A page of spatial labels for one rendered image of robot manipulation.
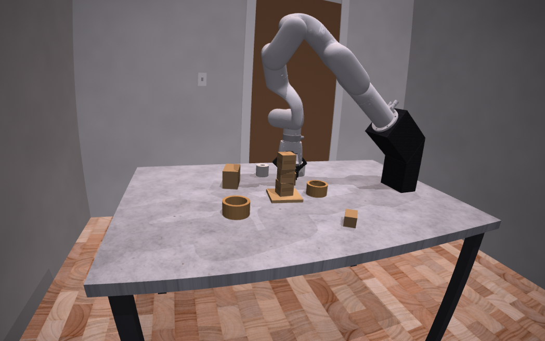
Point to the light wooden square board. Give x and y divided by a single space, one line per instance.
275 198

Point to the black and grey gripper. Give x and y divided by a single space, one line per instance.
296 147

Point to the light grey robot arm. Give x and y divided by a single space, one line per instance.
350 74

